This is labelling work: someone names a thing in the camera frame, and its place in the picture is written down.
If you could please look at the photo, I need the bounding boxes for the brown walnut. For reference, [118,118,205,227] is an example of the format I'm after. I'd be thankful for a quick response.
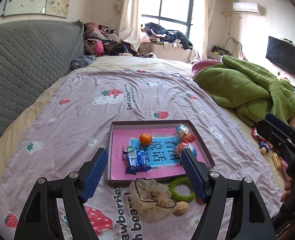
[173,201,189,216]

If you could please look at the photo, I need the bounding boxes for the surprise egg toy packet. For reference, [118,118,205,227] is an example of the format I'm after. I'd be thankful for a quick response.
[175,124,196,142]

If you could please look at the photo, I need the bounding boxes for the cream polka-dot scrunchie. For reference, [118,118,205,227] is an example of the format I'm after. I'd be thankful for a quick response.
[129,178,179,220]

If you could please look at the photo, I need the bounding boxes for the blue snack packet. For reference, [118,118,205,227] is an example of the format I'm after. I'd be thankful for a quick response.
[125,151,152,174]

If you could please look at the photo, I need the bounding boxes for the person's hand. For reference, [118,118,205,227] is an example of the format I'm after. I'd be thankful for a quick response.
[280,180,295,204]

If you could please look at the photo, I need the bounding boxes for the small snacks pile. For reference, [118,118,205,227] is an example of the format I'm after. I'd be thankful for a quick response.
[251,127,287,172]

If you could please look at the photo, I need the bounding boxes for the green fleece blanket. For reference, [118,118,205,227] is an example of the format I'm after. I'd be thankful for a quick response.
[193,56,295,128]

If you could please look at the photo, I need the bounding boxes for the pink strawberry bedsheet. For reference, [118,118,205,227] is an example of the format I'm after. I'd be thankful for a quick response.
[0,71,281,239]

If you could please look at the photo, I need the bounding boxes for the pink pillow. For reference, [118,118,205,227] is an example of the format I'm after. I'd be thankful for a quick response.
[192,59,221,78]

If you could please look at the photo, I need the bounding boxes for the white air conditioner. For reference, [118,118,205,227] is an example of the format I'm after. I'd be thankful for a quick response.
[232,2,262,15]

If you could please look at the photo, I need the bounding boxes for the shallow grey box tray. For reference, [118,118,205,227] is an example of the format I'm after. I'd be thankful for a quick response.
[106,120,215,186]

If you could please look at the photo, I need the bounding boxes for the cream curtain right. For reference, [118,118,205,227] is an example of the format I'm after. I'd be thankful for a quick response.
[194,0,216,60]

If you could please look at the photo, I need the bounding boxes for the cream curtain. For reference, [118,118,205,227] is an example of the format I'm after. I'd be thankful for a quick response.
[115,0,141,50]
[194,0,216,60]

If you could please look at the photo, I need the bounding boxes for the dark clothes on windowsill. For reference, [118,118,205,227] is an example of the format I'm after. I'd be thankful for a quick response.
[141,22,193,50]

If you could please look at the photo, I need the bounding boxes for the grey quilted headboard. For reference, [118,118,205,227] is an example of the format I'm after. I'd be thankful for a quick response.
[0,20,84,138]

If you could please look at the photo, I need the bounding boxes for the clothes pile by headboard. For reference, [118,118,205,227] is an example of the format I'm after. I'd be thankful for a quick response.
[83,21,156,58]

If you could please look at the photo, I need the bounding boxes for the cream curtain left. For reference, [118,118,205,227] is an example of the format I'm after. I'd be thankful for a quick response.
[115,0,141,50]

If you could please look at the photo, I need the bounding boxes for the black wall television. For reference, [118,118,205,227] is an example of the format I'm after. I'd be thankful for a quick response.
[266,36,295,75]

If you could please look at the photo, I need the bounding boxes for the green fuzzy ring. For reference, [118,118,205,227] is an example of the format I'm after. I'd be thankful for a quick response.
[168,176,197,202]

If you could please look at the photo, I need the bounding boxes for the window with dark frame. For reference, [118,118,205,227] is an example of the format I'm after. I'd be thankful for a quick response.
[141,0,194,36]

